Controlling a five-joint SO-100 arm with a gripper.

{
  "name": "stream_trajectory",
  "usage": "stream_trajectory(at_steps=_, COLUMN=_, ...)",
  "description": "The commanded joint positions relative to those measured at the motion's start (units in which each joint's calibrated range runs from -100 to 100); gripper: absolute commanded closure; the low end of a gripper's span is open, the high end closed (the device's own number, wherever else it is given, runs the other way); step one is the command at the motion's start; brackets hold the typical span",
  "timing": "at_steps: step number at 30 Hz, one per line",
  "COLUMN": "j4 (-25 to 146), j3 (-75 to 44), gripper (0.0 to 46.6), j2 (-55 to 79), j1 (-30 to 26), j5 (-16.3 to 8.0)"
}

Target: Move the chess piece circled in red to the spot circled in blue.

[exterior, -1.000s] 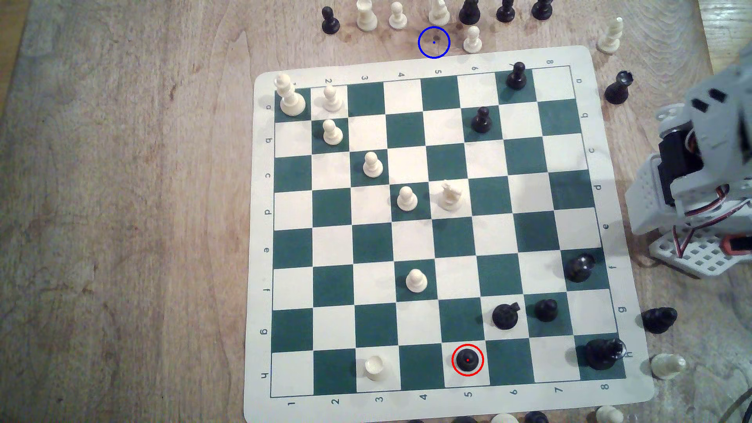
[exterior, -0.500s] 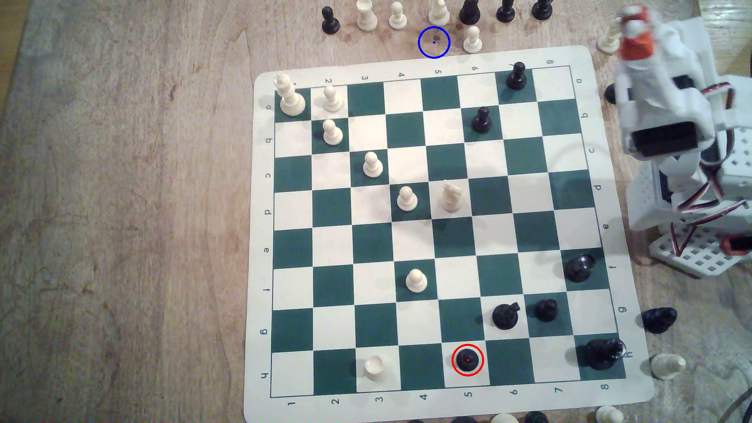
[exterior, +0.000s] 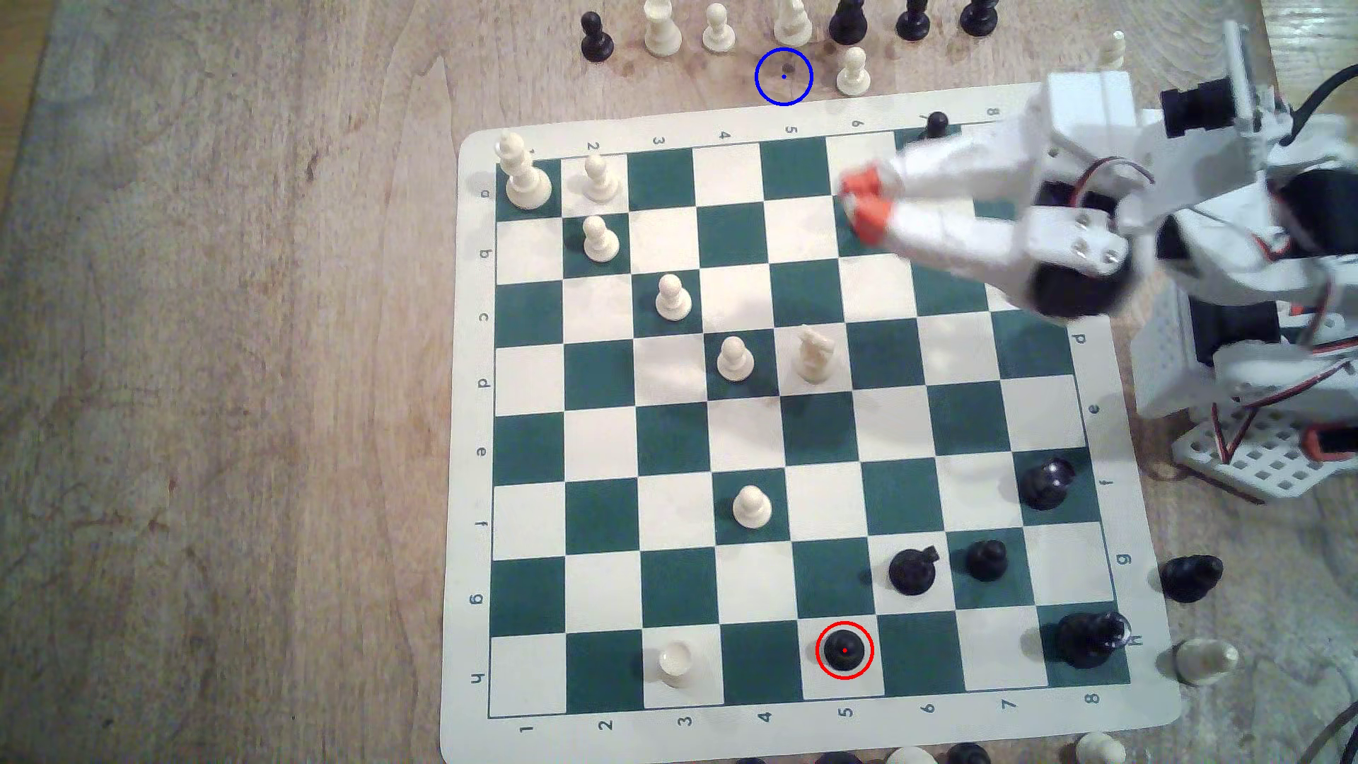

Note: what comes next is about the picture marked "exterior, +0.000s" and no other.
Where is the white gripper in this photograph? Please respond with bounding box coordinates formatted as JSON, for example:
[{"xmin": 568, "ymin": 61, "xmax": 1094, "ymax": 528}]
[{"xmin": 840, "ymin": 70, "xmax": 1158, "ymax": 320}]

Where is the white knight chess piece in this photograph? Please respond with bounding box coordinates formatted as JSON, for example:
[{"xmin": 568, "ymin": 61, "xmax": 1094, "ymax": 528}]
[{"xmin": 792, "ymin": 325, "xmax": 840, "ymax": 386}]

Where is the black rook chess piece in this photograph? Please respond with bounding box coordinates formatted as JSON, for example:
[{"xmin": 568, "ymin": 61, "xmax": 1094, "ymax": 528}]
[{"xmin": 1018, "ymin": 458, "xmax": 1078, "ymax": 513}]

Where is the black knight chess piece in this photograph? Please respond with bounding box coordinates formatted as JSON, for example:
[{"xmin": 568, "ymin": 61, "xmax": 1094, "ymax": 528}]
[{"xmin": 887, "ymin": 544, "xmax": 944, "ymax": 596}]

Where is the green white chess board mat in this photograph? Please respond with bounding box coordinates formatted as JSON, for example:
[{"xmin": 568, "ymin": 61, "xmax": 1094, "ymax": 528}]
[{"xmin": 438, "ymin": 83, "xmax": 1184, "ymax": 764}]

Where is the black bishop chess piece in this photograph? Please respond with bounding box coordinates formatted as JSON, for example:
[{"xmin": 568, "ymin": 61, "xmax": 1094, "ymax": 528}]
[{"xmin": 1159, "ymin": 554, "xmax": 1226, "ymax": 605}]

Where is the black king chess piece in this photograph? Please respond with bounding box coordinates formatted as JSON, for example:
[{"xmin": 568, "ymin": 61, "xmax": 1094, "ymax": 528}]
[{"xmin": 1053, "ymin": 609, "xmax": 1132, "ymax": 671}]

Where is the white king chess piece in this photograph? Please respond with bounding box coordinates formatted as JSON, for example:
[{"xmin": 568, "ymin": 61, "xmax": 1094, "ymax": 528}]
[{"xmin": 497, "ymin": 130, "xmax": 554, "ymax": 210}]

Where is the white bishop chess piece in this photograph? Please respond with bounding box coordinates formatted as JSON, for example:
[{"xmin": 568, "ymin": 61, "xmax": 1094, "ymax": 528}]
[{"xmin": 1173, "ymin": 637, "xmax": 1241, "ymax": 687}]

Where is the orange black clamp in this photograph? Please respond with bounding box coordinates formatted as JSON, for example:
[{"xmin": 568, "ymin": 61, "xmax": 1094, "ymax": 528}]
[{"xmin": 1303, "ymin": 422, "xmax": 1358, "ymax": 464}]

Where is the red black servo wire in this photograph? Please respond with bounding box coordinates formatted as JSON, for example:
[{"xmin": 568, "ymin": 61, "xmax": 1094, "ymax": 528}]
[
  {"xmin": 1072, "ymin": 157, "xmax": 1158, "ymax": 208},
  {"xmin": 1209, "ymin": 361, "xmax": 1358, "ymax": 468}
]

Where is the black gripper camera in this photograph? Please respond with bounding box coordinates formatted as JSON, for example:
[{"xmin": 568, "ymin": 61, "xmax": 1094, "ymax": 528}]
[{"xmin": 1159, "ymin": 19, "xmax": 1290, "ymax": 144}]

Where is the black camera cable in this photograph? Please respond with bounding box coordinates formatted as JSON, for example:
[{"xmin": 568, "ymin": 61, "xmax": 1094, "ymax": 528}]
[{"xmin": 1287, "ymin": 76, "xmax": 1358, "ymax": 144}]

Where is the white grid base plate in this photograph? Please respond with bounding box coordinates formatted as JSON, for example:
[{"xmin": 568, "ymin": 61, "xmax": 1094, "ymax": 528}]
[{"xmin": 1172, "ymin": 408, "xmax": 1358, "ymax": 502}]

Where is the thin black cable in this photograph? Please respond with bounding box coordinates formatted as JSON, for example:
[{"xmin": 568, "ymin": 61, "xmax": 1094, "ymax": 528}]
[{"xmin": 1316, "ymin": 705, "xmax": 1358, "ymax": 764}]

